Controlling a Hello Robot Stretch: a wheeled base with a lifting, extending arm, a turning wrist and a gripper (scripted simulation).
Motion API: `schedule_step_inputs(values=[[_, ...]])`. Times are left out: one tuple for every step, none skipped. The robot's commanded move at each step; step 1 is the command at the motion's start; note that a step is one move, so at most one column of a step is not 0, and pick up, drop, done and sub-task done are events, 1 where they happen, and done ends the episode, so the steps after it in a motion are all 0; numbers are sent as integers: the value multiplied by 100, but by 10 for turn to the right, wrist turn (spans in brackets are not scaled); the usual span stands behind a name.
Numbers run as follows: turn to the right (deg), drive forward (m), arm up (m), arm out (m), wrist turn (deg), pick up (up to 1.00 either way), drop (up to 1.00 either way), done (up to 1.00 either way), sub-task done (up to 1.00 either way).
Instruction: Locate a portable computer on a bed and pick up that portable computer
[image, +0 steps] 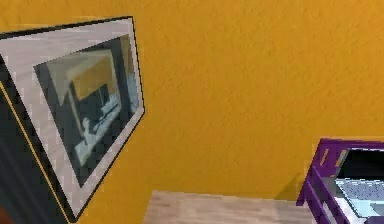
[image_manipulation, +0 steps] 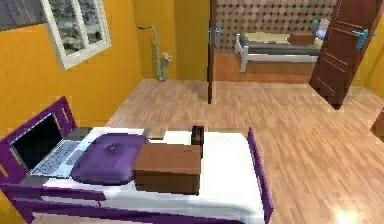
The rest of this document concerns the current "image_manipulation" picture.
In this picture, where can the brown room door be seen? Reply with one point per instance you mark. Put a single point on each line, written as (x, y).
(343, 50)

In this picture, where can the small black object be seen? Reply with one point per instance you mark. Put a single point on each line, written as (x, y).
(197, 135)

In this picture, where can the brown furniture corner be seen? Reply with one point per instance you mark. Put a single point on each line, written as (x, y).
(378, 125)

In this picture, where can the silver laptop black screen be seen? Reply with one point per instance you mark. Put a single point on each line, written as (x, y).
(40, 143)

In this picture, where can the white frame window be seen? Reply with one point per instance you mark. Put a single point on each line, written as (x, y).
(76, 26)

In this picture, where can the white frame grey bed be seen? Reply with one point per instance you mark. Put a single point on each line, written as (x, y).
(276, 50)

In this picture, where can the brown box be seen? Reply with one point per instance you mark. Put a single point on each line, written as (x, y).
(301, 38)
(170, 166)

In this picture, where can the purple frame bed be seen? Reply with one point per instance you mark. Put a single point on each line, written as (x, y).
(226, 180)

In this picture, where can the brown door edge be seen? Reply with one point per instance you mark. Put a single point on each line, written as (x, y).
(211, 50)

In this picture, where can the brass saxophone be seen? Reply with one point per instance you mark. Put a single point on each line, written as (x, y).
(162, 63)

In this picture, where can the purple pillow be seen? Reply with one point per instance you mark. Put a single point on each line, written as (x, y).
(106, 160)

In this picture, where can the grey framed picture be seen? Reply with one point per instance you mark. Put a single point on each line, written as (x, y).
(16, 11)

